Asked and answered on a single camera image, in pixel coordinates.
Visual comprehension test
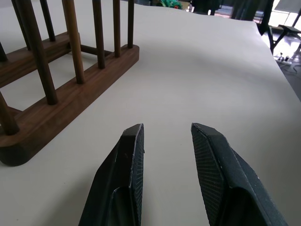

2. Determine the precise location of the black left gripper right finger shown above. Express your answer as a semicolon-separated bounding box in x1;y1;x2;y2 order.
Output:
190;122;289;226

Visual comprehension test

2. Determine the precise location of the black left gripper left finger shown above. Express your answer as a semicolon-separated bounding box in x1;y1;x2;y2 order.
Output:
78;123;145;226

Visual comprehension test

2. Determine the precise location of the wooden dish rack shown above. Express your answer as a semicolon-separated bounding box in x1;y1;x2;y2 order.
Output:
0;0;140;167

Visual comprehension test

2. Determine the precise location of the white power strip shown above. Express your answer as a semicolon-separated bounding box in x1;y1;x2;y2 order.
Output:
275;55;293;66

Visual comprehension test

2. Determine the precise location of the black bench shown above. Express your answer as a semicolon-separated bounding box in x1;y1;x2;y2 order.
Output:
268;24;301;55

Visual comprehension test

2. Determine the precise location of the black hanging cloth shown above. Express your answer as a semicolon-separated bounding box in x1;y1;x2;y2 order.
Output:
257;0;275;36

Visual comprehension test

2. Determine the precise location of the green plush toy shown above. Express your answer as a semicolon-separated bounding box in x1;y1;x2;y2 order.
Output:
158;0;184;9

